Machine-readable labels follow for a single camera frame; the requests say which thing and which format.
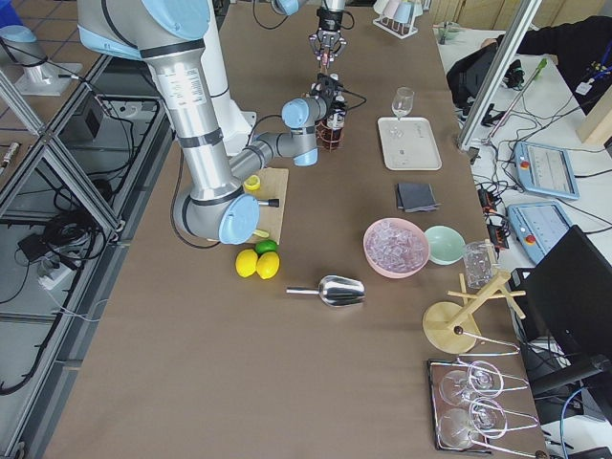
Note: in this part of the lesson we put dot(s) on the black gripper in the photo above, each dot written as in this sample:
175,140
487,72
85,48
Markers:
329,23

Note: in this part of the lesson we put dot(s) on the pink cup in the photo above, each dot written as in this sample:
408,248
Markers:
389,11

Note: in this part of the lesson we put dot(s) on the blue cup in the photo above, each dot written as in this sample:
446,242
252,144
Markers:
407,11

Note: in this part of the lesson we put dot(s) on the clear wine glass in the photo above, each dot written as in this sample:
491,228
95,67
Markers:
401,106

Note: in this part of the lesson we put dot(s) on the white rabbit tray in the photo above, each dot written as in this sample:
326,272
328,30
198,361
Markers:
408,144

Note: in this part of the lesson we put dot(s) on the half lemon slice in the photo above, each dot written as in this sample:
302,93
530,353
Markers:
252,183

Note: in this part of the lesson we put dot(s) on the bamboo cutting board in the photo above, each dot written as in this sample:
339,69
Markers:
271,195

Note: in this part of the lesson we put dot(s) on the steel muddler black tip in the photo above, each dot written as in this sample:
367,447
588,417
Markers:
270,203

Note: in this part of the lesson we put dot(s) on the grey folded cloth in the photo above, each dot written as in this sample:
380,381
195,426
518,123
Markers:
415,197

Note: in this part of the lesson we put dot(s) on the yellow plastic knife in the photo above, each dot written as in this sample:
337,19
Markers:
261,233

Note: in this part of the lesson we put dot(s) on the pink bowl of ice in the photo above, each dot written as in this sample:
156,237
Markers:
395,248

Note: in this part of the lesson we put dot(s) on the green lime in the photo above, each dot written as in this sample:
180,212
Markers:
265,246

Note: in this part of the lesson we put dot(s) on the lower yellow lemon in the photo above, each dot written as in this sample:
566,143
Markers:
268,264

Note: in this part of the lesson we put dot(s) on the yellow lemon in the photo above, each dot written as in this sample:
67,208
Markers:
246,262
268,264

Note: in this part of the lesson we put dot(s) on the upper yellow lemon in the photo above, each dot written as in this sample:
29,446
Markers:
246,262

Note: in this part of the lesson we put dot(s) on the green empty bowl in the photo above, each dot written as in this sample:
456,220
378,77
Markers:
446,245

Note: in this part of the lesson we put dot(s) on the steel ice scoop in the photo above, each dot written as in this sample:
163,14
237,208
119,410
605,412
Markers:
334,290

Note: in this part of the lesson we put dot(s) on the upper blue teach pendant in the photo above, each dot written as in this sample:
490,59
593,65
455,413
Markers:
545,170

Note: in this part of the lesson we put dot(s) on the blue teach pendant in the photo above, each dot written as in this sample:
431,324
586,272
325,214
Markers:
545,170
538,226

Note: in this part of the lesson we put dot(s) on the clear glass tumbler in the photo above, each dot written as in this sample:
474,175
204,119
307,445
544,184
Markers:
480,263

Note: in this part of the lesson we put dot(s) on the lower blue teach pendant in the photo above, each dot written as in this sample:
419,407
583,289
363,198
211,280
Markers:
538,226

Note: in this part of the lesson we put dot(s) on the wooden cup tree stand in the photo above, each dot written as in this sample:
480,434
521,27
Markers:
451,327

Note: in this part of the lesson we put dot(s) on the black monitor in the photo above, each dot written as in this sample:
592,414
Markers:
570,289

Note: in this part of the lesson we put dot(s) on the upper inverted wine glass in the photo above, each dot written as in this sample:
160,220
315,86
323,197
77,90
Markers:
470,381

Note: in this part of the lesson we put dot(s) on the inverted wine glass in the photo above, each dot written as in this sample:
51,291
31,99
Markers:
470,381
464,428

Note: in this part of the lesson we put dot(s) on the lower inverted wine glass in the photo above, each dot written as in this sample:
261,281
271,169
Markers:
464,428

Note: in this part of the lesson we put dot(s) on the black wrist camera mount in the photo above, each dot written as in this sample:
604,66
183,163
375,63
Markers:
326,88

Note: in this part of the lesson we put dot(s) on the white wire cup rack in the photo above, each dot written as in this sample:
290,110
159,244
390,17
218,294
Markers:
396,27

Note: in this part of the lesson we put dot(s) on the copper wire bottle basket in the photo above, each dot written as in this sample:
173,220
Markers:
329,138

